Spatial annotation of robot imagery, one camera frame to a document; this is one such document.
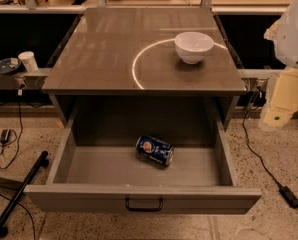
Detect white ceramic bowl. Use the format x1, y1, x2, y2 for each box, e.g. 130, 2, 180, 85
174, 32, 214, 64

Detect grey open drawer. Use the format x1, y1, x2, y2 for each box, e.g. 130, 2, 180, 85
25, 97, 261, 214

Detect black drawer handle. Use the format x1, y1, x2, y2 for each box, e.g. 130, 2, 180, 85
125, 198, 163, 213

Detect dark blue plate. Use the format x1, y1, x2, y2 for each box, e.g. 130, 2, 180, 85
0, 58, 21, 75

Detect blue pepsi can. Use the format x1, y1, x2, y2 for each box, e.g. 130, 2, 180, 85
136, 136, 174, 166

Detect black adapter with cable left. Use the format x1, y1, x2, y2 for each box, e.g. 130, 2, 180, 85
0, 128, 22, 170

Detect black power adapter right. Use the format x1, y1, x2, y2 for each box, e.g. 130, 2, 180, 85
279, 186, 298, 209

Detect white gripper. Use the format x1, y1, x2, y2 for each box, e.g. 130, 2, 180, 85
258, 0, 298, 131

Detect white paper cup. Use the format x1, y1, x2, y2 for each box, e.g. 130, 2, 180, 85
18, 51, 38, 72

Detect black bar on floor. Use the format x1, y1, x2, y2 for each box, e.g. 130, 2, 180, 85
0, 151, 49, 237

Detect grey cabinet counter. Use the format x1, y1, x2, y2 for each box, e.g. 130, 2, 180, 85
43, 8, 246, 124

